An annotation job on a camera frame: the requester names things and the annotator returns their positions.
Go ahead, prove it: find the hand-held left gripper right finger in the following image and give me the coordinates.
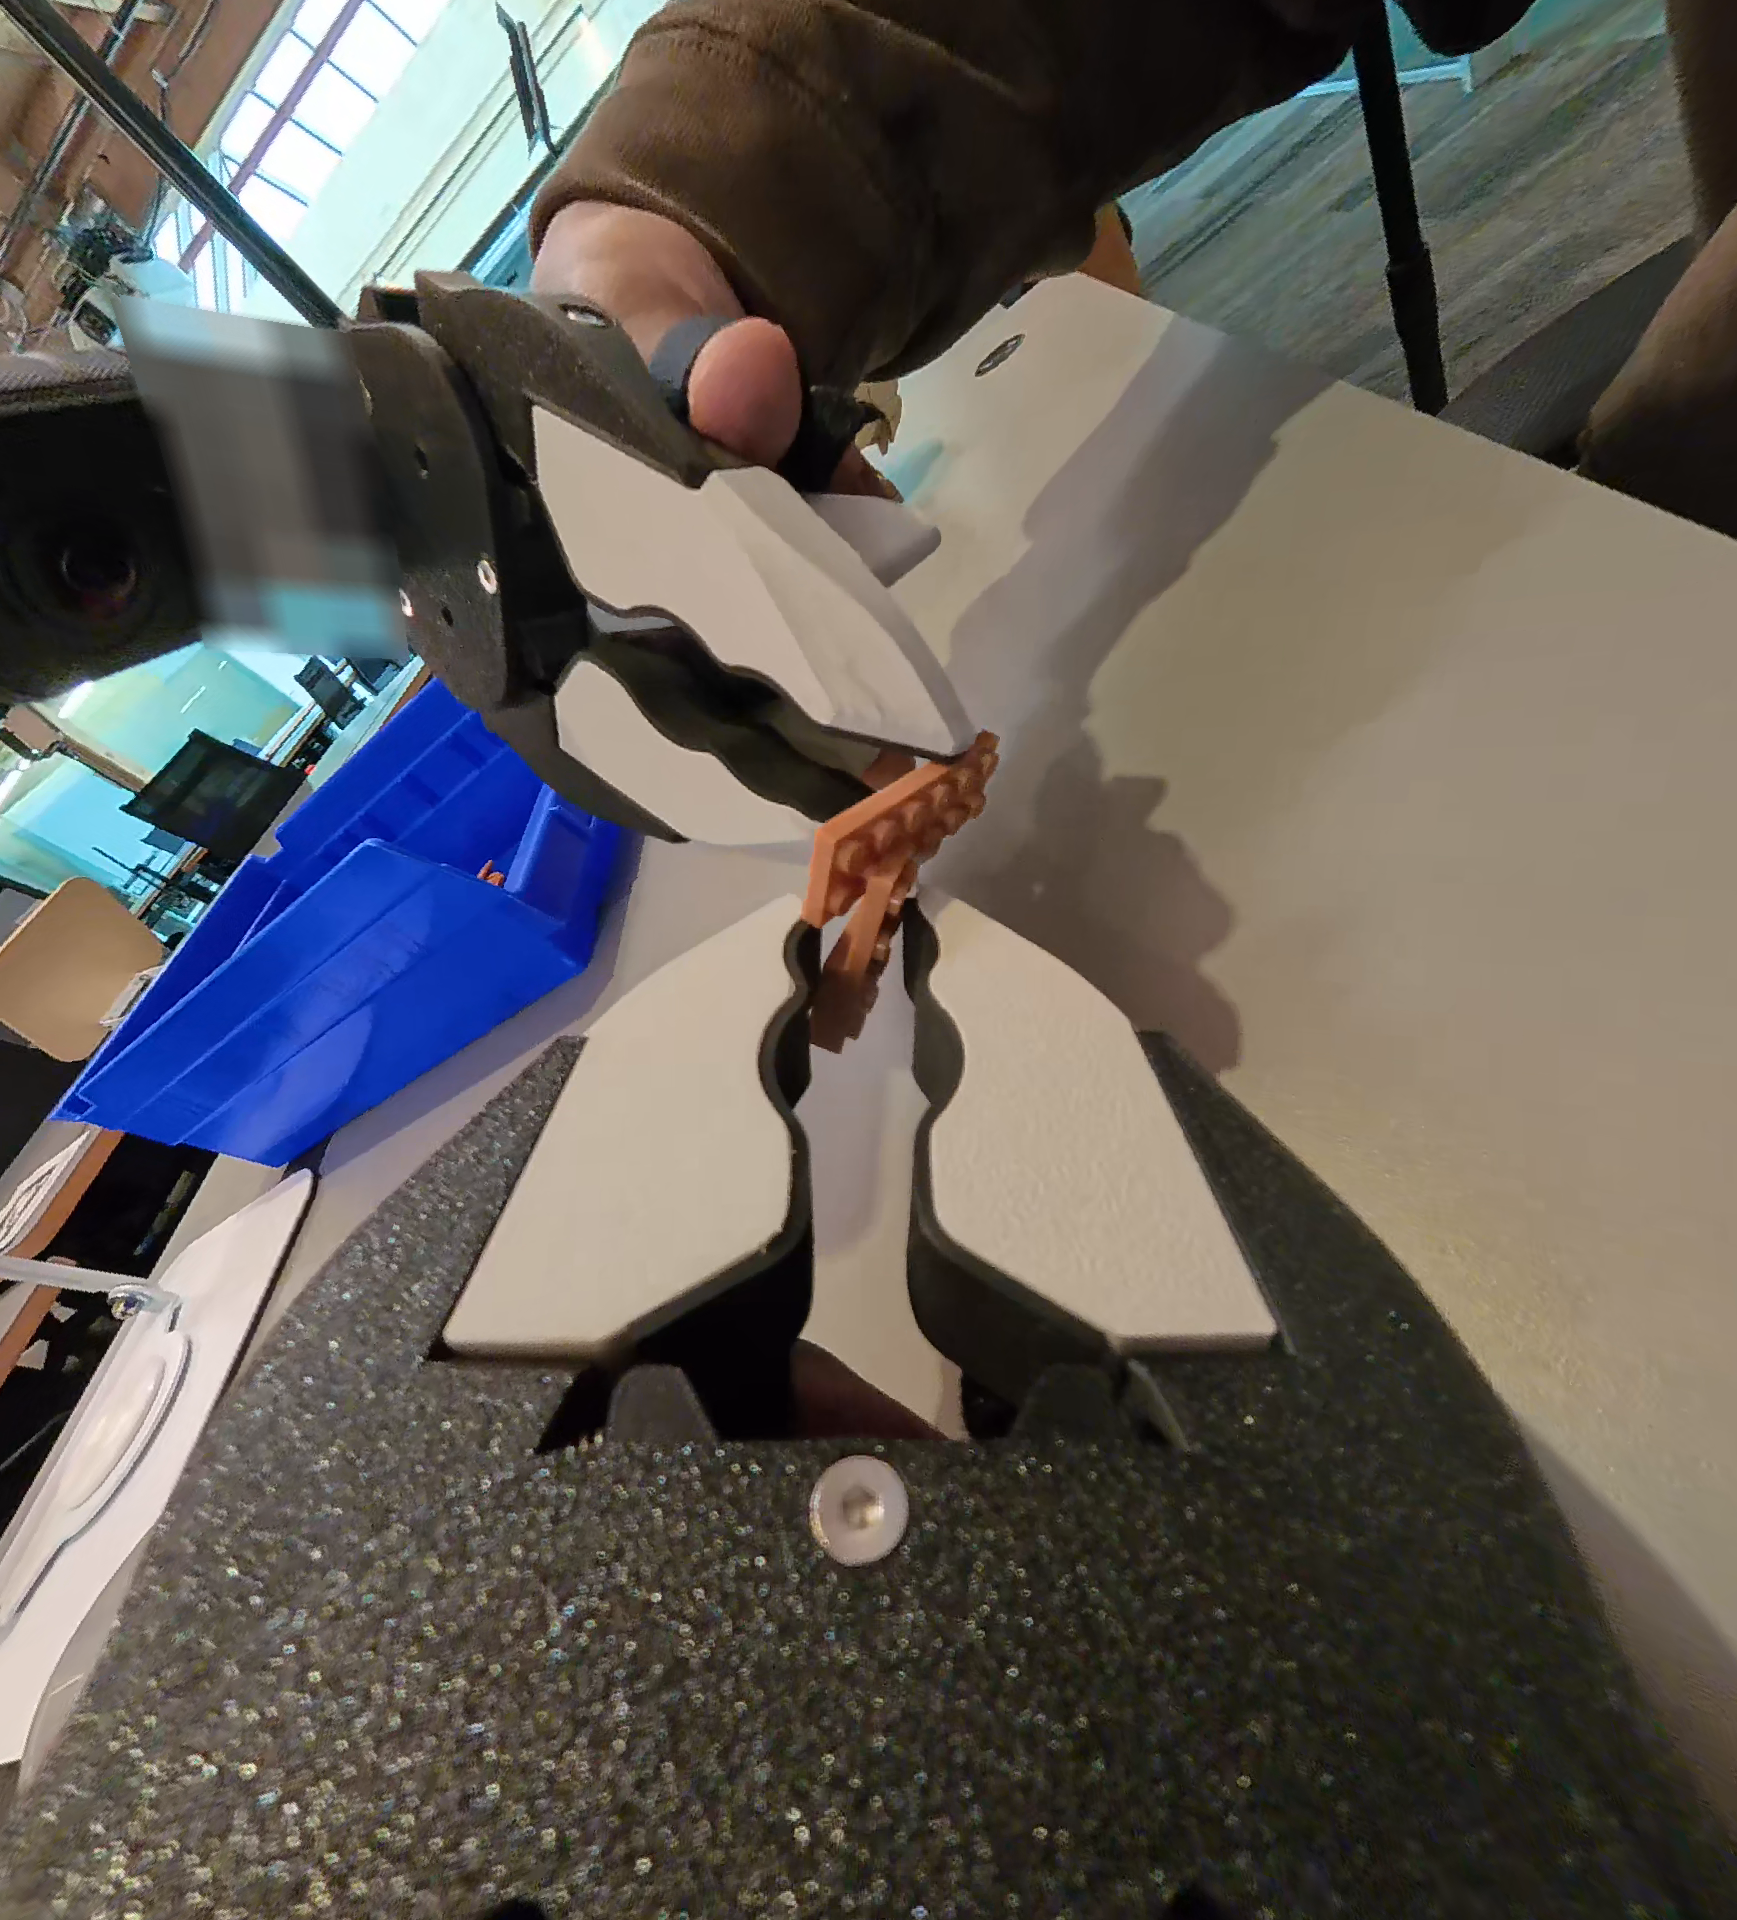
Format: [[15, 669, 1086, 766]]
[[902, 896, 1284, 1364]]

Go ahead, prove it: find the black monitor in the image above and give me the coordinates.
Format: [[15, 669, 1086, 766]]
[[123, 731, 300, 872]]

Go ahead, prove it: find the person's right hand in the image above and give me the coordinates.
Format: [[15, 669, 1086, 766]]
[[527, 200, 902, 501]]

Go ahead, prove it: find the wide brown toy brick plate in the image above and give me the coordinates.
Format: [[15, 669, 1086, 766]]
[[802, 731, 1000, 924]]

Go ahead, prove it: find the black pole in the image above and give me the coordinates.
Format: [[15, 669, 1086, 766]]
[[1350, 0, 1455, 418], [0, 0, 357, 328]]

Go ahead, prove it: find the tan wooden chair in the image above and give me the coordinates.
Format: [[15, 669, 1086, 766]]
[[0, 872, 169, 1070]]

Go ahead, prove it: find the blue plastic bin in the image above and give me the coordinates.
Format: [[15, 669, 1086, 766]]
[[54, 841, 616, 1174], [260, 675, 648, 961]]

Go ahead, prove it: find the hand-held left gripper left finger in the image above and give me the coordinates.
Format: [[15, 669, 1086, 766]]
[[437, 896, 821, 1366]]

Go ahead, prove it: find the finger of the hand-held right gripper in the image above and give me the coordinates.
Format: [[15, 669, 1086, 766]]
[[527, 408, 971, 760], [550, 658, 879, 846]]

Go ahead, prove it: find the white rounded panel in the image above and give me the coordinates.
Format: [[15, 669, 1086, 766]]
[[0, 1168, 321, 1792]]

